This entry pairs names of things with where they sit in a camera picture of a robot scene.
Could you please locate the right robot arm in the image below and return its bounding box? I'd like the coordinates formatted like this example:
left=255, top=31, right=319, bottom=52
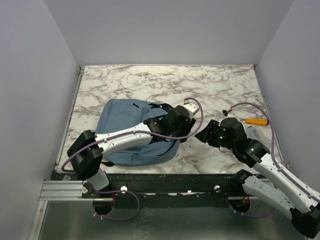
left=195, top=117, right=320, bottom=239

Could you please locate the blue fabric backpack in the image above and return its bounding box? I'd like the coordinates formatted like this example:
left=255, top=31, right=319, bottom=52
left=95, top=99, right=189, bottom=167

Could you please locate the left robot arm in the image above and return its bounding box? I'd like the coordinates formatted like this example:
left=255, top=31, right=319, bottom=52
left=67, top=102, right=200, bottom=198

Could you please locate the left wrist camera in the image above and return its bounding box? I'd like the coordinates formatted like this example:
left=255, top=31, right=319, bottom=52
left=182, top=99, right=200, bottom=119

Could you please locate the yellow handled screwdriver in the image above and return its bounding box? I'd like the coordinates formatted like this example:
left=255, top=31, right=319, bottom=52
left=242, top=118, right=269, bottom=126

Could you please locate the clear plastic screw box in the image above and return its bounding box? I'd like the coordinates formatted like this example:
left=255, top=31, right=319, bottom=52
left=245, top=125, right=270, bottom=142

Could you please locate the aluminium rail frame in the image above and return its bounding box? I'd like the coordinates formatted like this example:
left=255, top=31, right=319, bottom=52
left=27, top=66, right=311, bottom=240

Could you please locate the black mounting base plate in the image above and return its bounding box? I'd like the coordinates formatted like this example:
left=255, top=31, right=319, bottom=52
left=43, top=173, right=249, bottom=213

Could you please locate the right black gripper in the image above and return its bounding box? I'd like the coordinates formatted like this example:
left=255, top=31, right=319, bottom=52
left=195, top=118, right=236, bottom=151

